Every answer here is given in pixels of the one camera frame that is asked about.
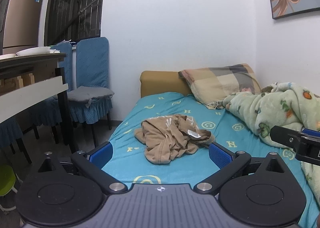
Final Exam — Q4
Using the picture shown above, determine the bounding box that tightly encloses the plaid pillow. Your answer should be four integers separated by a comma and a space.
179, 63, 262, 110

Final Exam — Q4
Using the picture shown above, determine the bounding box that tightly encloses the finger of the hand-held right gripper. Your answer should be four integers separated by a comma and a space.
270, 125, 320, 166
302, 128, 320, 139

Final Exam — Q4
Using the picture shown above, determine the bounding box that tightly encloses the large white plate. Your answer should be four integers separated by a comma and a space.
16, 46, 51, 57

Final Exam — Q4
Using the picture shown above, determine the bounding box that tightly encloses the grey seat cushion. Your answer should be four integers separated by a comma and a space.
67, 87, 115, 107

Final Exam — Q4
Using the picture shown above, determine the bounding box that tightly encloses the blue covered chair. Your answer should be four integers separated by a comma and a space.
31, 42, 73, 143
67, 37, 113, 145
0, 115, 33, 165

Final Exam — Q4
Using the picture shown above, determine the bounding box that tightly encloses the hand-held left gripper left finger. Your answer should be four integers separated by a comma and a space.
37, 141, 128, 195

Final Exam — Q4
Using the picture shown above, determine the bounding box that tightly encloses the tan shirt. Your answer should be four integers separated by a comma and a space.
134, 114, 215, 165

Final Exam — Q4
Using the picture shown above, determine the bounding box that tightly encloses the mustard yellow headboard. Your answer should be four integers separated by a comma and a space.
140, 70, 192, 99

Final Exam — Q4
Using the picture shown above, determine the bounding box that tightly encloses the black window grille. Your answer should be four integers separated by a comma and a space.
44, 0, 108, 46

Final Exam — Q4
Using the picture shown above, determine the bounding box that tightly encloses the bed with teal patterned sheet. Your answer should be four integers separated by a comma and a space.
101, 92, 320, 228

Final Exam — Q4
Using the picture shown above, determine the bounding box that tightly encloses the dark wooden dining table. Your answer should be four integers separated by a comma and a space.
0, 52, 77, 153

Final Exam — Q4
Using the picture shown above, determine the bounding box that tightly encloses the green printed fleece blanket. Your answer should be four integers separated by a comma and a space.
222, 82, 320, 206

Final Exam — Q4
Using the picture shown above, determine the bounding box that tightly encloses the green round stool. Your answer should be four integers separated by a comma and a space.
0, 164, 22, 212

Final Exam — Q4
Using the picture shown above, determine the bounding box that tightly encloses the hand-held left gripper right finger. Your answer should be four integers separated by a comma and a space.
194, 142, 292, 195

